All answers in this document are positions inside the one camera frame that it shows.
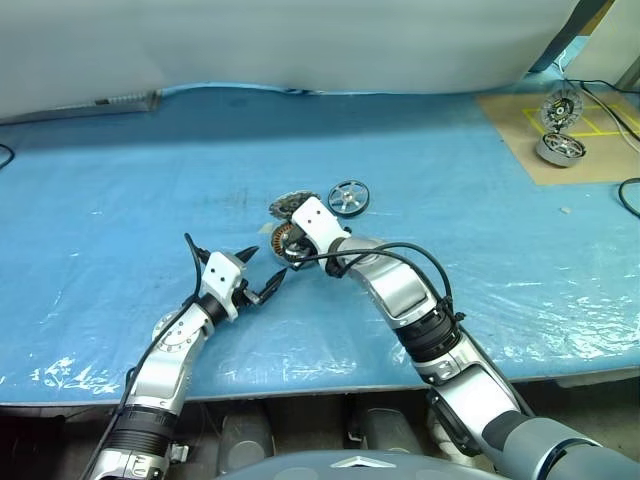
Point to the round finned motor circuit disc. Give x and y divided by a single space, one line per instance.
285 205
560 109

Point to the grey robot torso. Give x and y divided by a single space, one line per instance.
300 467

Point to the silver spoked motor rotor cap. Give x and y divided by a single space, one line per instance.
348 196

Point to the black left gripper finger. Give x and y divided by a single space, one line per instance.
272 286
247 256

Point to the copper wound motor stator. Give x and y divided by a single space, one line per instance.
277 240

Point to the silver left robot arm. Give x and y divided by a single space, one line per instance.
160 370

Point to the brown cardboard mat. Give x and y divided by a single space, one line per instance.
510 135

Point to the grey metal frame leg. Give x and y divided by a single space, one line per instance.
631 75

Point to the blue plastic table cover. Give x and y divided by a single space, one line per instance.
125 175

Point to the grey metal bar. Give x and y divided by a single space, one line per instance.
135 97

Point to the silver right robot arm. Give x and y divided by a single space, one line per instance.
400 290

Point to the white backdrop sheet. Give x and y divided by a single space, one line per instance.
300 40

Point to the grey slanted post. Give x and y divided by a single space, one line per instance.
570 35

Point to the grey rounded cylinder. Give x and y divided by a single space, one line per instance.
387 430
245 440

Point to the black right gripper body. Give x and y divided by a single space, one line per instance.
307 250

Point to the assembled silver motor housing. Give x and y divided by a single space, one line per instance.
560 157

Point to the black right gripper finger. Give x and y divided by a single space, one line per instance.
296 265

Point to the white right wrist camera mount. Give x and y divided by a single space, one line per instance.
317 217

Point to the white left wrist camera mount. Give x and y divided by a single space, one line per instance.
220 275

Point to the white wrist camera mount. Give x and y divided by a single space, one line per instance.
317 217
220 275

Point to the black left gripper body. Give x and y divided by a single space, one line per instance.
247 297

